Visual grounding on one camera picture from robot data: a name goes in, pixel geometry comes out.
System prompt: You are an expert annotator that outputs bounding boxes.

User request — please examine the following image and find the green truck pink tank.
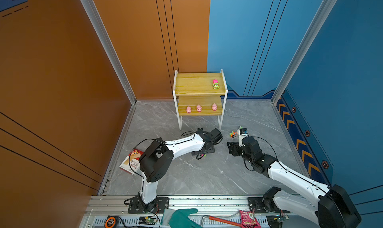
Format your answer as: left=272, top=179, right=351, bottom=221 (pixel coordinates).
left=212, top=79, right=219, bottom=89

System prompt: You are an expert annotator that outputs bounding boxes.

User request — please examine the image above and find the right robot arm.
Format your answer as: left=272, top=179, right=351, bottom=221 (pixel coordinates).
left=227, top=137, right=362, bottom=228

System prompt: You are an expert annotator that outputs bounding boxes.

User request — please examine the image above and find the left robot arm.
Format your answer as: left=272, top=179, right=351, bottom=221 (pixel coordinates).
left=129, top=128, right=223, bottom=213

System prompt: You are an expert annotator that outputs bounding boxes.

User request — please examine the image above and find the yellow wooden two-tier shelf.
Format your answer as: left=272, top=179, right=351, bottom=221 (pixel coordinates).
left=173, top=70, right=228, bottom=129

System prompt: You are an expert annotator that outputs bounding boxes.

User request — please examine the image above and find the green orange toy truck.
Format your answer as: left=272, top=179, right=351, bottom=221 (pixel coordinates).
left=230, top=131, right=237, bottom=138

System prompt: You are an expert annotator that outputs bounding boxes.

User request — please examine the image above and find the pink snack bag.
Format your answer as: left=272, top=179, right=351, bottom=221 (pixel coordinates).
left=239, top=211, right=261, bottom=228

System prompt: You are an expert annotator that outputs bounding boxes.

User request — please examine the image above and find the green rubber glove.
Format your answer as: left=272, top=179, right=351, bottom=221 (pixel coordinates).
left=161, top=209, right=202, bottom=228

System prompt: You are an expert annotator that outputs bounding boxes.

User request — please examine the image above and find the red white cardboard box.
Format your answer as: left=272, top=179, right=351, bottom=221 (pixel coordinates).
left=119, top=149, right=143, bottom=176

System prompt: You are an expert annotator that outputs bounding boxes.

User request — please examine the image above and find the small board right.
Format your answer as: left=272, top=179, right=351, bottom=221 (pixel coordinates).
left=275, top=214, right=289, bottom=223

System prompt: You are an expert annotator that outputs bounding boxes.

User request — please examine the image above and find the green circuit board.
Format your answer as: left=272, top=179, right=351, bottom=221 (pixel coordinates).
left=139, top=217, right=159, bottom=226

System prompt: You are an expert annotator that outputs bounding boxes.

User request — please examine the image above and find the orange tape measure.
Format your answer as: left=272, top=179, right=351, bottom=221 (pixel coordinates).
left=104, top=216, right=119, bottom=228

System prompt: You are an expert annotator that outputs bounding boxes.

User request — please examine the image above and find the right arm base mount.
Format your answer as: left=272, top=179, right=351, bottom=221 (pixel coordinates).
left=247, top=197, right=281, bottom=214

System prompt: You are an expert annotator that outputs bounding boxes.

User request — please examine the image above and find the red handled tool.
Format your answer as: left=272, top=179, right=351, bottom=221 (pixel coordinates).
left=200, top=216, right=241, bottom=228

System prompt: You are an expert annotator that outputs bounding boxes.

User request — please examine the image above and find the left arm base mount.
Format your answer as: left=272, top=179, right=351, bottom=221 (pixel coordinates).
left=124, top=196, right=170, bottom=215

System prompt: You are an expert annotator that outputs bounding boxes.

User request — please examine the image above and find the aluminium rail frame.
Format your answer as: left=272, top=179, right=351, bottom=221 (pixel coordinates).
left=78, top=189, right=343, bottom=228

